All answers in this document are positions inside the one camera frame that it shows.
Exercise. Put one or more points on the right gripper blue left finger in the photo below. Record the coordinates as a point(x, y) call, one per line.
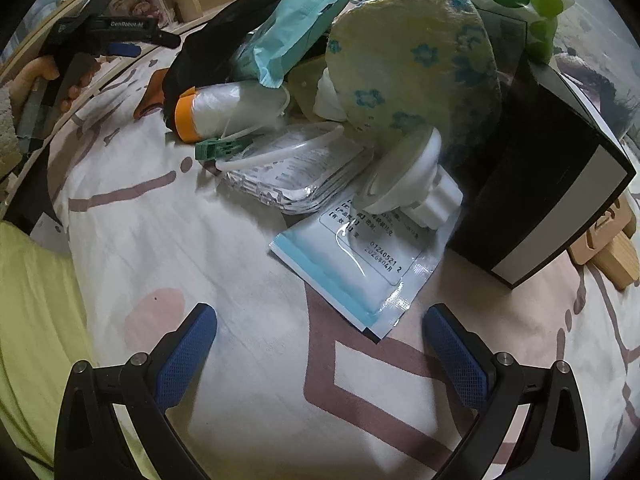
point(89, 441)

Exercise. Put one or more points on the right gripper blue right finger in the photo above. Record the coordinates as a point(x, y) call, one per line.
point(553, 442)

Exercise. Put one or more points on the yellow-green clothing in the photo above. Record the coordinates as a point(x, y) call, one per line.
point(43, 333)

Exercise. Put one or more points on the black cloth item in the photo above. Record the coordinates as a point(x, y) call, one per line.
point(205, 56)

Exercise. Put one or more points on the orange capped white bag roll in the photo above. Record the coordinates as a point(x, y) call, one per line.
point(228, 111)

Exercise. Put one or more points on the green plastic clip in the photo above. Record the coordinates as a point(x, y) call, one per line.
point(210, 148)

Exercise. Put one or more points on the patterned beige blanket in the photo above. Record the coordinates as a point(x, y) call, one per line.
point(291, 390)

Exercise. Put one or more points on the wooden cutout piece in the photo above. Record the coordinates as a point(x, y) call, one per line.
point(608, 246)

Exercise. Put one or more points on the teal tissue packet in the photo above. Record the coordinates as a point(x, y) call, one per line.
point(283, 39)

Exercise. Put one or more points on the blue white sachet packet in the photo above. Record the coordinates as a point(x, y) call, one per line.
point(369, 267)

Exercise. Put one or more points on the clear plastic blister tray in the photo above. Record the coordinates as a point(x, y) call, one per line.
point(299, 168)

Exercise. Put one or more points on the black box with white stripe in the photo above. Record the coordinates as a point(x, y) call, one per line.
point(544, 175)

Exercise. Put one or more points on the white plastic suction holder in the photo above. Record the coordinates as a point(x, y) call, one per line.
point(410, 178)

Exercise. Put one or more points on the floral round cloth pad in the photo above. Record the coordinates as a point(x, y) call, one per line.
point(398, 66)

